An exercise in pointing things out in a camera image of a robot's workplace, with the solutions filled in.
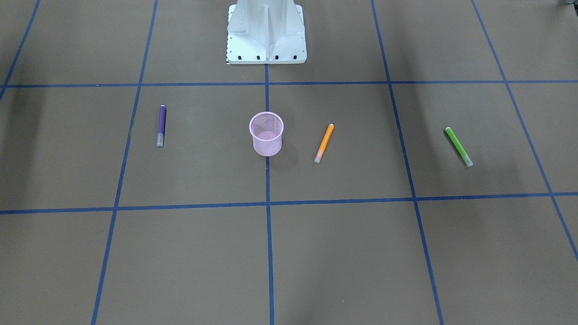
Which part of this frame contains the green marker pen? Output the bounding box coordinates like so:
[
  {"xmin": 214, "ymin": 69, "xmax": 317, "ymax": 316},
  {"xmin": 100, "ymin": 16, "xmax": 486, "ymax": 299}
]
[{"xmin": 444, "ymin": 127, "xmax": 474, "ymax": 167}]

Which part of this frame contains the orange marker pen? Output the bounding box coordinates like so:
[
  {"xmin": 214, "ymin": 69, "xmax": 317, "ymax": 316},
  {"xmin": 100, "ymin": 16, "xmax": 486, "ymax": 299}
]
[{"xmin": 314, "ymin": 123, "xmax": 335, "ymax": 164}]

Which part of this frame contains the purple marker pen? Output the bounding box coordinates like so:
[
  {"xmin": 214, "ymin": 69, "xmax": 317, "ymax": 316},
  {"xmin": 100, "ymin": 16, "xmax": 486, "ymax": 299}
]
[{"xmin": 156, "ymin": 105, "xmax": 167, "ymax": 147}]

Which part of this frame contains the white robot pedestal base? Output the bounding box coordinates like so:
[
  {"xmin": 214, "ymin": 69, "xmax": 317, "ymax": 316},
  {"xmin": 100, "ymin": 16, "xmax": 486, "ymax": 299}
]
[{"xmin": 226, "ymin": 0, "xmax": 308, "ymax": 65}]

